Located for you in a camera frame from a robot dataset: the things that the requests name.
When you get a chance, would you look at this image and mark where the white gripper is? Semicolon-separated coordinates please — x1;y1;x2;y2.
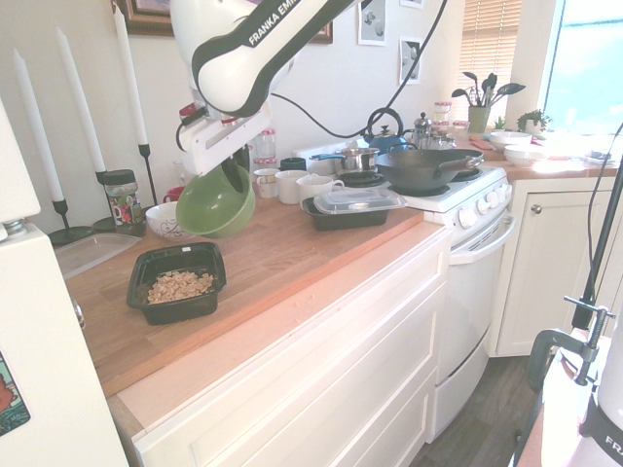
175;104;275;197

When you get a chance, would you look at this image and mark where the green ceramic bowl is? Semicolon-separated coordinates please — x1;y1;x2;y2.
174;163;258;240

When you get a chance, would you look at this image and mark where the cereal rings pile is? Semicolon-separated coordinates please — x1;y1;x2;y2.
145;270;215;305

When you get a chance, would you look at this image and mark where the white ceramic cup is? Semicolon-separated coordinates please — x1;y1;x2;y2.
275;169;312;205
253;167;280;199
295;174;346;202

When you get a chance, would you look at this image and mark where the white patterned bowl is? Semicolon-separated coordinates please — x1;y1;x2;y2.
144;201;196;242

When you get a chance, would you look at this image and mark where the black plastic food container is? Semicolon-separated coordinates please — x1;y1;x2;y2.
300;196;391;233
126;241;226;327

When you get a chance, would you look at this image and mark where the clear plastic container lid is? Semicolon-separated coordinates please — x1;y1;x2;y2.
53;232;143;281
312;188;409;216

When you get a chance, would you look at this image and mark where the glass jar dark lid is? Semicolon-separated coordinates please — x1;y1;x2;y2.
101;168;146;228

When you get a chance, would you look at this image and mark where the blue kettle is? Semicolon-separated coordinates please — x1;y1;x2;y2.
362;106;411;153

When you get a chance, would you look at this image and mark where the tall white taper candle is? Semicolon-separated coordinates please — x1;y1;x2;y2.
111;3;149;146

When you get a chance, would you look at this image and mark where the black wok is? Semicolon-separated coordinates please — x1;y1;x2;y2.
374;148;487;195

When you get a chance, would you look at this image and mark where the medium white taper candle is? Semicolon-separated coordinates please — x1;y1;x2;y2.
55;25;107;174

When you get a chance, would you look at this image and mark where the glass french press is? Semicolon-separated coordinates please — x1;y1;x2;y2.
412;111;435;151

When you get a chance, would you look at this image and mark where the short white taper candle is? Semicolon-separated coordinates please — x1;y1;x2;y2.
13;47;65;203

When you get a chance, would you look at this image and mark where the white drawer cabinet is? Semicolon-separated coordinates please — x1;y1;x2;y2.
131;242;452;467

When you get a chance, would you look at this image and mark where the green utensil holder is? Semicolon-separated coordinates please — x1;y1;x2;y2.
466;105;492;134

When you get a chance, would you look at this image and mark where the white kitchen stove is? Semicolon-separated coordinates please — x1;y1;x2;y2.
290;143;517;444

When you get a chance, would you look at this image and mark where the wide white bowl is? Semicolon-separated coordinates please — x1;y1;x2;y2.
503;143;551;167
488;129;533;153

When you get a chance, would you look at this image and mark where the wooden window blind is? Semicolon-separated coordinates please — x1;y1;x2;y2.
459;0;523;85

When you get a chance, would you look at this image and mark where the small potted succulent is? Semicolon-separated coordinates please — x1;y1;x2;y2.
515;109;554;136

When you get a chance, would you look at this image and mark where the colourful fridge magnet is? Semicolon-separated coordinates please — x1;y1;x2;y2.
0;349;32;437

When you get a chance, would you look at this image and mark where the white door cabinet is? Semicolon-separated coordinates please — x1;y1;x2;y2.
486;175;623;359

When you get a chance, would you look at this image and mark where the metal C clamp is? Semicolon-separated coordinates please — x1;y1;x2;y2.
528;293;617;396

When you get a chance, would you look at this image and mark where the window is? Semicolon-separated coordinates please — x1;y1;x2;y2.
539;0;623;123

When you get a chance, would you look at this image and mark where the black stand pole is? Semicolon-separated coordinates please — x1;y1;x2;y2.
571;121;623;332

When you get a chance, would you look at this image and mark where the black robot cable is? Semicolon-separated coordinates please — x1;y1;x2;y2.
175;0;449;147

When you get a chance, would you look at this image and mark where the steel saucepan blue handle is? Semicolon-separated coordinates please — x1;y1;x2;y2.
309;147;382;177

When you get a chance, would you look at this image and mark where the white oven door handle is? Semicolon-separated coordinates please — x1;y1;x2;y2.
447;213;516;267

